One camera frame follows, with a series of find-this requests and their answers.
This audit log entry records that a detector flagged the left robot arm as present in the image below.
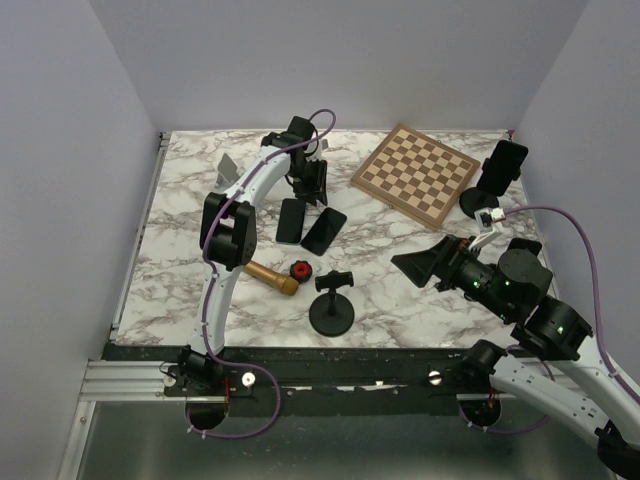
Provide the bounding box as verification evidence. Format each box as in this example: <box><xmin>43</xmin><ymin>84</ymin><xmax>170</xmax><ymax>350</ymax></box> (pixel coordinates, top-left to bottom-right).
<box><xmin>178</xmin><ymin>109</ymin><xmax>333</xmax><ymax>395</ymax></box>

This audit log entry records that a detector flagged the teal smartphone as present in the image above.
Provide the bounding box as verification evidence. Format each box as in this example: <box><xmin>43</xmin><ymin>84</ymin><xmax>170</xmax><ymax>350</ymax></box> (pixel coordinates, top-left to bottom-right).
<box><xmin>275</xmin><ymin>198</ymin><xmax>306</xmax><ymax>245</ymax></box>

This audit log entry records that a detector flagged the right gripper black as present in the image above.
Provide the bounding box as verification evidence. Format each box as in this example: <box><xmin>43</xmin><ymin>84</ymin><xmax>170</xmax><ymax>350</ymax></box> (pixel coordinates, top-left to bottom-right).
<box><xmin>391</xmin><ymin>231</ymin><xmax>515</xmax><ymax>320</ymax></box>

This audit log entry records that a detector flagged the wooden chessboard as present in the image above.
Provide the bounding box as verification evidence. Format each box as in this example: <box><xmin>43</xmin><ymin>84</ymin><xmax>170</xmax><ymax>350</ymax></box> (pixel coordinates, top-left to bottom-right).
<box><xmin>351</xmin><ymin>124</ymin><xmax>481</xmax><ymax>230</ymax></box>

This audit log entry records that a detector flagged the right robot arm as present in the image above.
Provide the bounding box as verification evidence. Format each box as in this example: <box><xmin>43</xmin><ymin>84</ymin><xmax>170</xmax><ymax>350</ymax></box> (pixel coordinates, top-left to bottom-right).
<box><xmin>391</xmin><ymin>235</ymin><xmax>639</xmax><ymax>479</ymax></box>

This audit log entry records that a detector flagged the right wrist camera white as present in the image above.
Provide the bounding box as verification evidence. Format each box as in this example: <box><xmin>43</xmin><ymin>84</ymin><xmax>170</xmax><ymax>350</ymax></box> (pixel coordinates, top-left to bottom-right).
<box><xmin>469</xmin><ymin>207</ymin><xmax>506</xmax><ymax>251</ymax></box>

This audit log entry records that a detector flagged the black back round-base stand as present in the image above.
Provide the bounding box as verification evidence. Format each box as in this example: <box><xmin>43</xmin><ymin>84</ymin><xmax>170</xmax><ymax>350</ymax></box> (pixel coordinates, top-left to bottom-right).
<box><xmin>459</xmin><ymin>174</ymin><xmax>503</xmax><ymax>218</ymax></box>

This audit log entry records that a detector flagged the black red knob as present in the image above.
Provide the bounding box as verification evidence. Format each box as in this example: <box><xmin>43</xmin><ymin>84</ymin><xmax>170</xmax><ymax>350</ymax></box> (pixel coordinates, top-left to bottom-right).
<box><xmin>289</xmin><ymin>260</ymin><xmax>313</xmax><ymax>284</ymax></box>

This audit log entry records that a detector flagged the black phone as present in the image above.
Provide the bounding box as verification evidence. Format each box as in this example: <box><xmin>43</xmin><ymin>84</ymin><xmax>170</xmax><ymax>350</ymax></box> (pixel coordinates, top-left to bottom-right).
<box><xmin>300</xmin><ymin>207</ymin><xmax>347</xmax><ymax>256</ymax></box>
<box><xmin>477</xmin><ymin>140</ymin><xmax>529</xmax><ymax>197</ymax></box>
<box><xmin>498</xmin><ymin>238</ymin><xmax>542</xmax><ymax>268</ymax></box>

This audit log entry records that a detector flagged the silver phone stand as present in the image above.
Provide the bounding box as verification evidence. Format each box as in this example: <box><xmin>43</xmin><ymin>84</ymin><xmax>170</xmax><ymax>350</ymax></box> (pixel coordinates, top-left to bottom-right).
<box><xmin>215</xmin><ymin>153</ymin><xmax>240</xmax><ymax>191</ymax></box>

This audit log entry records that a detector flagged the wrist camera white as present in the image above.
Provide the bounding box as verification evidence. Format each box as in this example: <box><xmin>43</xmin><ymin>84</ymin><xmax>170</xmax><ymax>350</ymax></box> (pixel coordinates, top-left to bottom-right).
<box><xmin>304</xmin><ymin>138</ymin><xmax>328</xmax><ymax>161</ymax></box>
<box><xmin>469</xmin><ymin>207</ymin><xmax>506</xmax><ymax>251</ymax></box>

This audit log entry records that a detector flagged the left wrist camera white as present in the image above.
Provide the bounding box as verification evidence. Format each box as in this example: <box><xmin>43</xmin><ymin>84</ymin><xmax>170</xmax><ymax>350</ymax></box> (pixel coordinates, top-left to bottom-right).
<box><xmin>304</xmin><ymin>138</ymin><xmax>328</xmax><ymax>161</ymax></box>

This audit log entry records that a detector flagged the black front table rail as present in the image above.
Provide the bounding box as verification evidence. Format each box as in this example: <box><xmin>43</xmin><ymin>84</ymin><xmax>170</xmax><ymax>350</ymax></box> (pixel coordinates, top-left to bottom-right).
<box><xmin>102</xmin><ymin>343</ymin><xmax>511</xmax><ymax>425</ymax></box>

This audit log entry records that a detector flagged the black round-base phone stand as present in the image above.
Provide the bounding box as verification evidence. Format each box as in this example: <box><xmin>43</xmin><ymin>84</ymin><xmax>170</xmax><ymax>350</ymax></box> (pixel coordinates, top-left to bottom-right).
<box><xmin>309</xmin><ymin>270</ymin><xmax>355</xmax><ymax>338</ymax></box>

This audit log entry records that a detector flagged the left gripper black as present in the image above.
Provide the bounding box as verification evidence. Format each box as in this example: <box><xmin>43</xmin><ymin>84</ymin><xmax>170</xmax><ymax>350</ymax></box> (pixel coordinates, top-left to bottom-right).
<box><xmin>287</xmin><ymin>158</ymin><xmax>328</xmax><ymax>207</ymax></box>

